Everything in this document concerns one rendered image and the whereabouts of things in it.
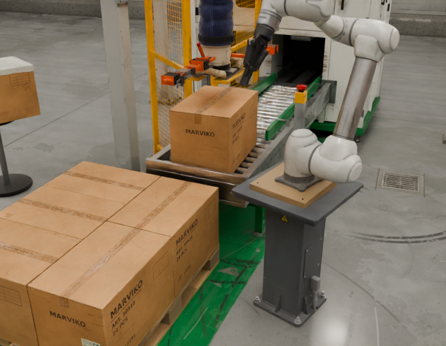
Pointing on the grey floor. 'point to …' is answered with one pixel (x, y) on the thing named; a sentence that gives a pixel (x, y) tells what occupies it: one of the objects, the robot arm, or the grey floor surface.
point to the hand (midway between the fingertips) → (246, 77)
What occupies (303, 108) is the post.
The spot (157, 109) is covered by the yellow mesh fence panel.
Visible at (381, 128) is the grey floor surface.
